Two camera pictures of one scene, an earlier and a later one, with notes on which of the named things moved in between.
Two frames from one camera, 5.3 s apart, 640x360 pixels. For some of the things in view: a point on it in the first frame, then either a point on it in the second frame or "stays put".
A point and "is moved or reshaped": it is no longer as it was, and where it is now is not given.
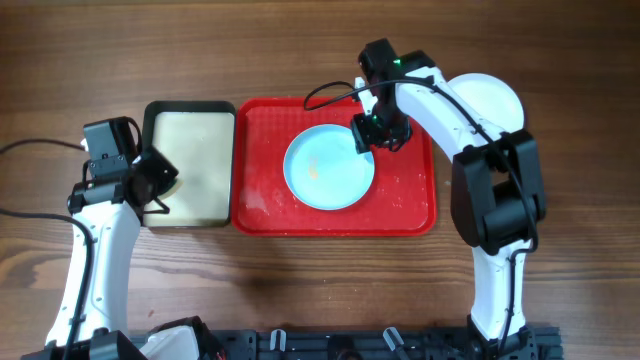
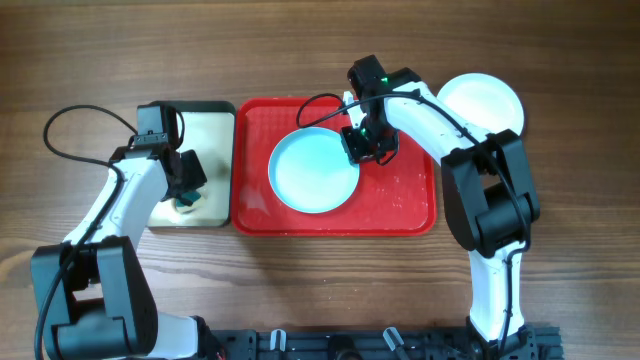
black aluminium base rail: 383,344 stays put
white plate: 491,98 stays put
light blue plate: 324,170 is moved or reshaped
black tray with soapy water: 198,139 stays put
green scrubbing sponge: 173,190 is moved or reshaped
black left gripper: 165,176 -> 192,174
